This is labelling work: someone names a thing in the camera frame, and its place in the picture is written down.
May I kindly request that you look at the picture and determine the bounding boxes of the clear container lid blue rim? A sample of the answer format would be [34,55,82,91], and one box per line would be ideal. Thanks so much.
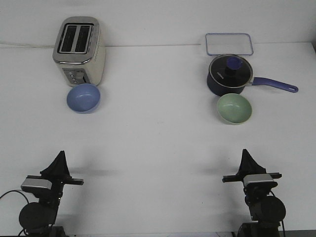
[205,33,253,56]

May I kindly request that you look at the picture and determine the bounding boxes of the green bowl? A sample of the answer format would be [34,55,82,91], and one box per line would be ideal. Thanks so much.
[216,93,252,125]

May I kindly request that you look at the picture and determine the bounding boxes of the white toaster power cord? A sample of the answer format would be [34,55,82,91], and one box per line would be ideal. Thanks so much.
[0,42,56,48]

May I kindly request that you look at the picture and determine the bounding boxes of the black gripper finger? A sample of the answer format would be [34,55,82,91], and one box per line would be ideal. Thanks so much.
[245,150,267,174]
[236,149,247,176]
[40,151,65,177]
[63,151,71,178]

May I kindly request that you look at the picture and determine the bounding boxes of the blue bowl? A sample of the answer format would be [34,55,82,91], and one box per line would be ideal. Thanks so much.
[66,83,101,114]

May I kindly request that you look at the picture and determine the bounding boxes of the dark blue saucepan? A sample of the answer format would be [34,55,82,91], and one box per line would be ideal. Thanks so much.
[206,54,299,97]

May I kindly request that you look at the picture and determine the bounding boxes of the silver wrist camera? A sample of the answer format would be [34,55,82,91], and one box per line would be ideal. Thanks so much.
[243,174,274,187]
[21,178,52,193]

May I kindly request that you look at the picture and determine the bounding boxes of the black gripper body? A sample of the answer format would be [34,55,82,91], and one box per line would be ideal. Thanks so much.
[222,173,282,183]
[26,175,84,185]

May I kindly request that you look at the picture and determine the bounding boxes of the glass pot lid blue knob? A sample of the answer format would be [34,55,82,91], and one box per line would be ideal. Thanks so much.
[209,54,253,88]

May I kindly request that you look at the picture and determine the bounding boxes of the cream and steel toaster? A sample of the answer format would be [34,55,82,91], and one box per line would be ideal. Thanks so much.
[52,16,106,87]

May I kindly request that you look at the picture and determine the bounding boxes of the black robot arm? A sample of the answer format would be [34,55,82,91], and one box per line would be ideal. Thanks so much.
[19,151,84,237]
[222,149,286,237]

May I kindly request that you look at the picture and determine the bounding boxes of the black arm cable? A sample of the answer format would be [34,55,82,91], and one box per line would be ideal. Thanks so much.
[269,190,288,237]
[0,189,32,237]

